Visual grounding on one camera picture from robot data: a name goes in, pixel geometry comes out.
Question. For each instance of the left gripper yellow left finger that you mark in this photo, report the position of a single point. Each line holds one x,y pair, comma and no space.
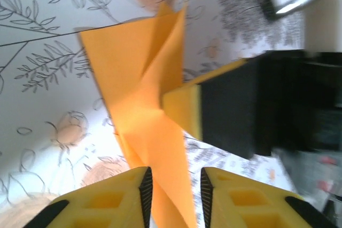
107,206

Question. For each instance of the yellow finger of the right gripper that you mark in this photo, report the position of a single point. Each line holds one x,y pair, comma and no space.
229,110

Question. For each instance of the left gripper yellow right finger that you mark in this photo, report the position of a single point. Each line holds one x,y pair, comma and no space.
253,206

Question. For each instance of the orange plastic object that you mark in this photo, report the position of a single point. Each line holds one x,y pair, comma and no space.
139,78

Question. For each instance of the floral patterned table cover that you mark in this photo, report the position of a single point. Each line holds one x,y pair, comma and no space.
40,92

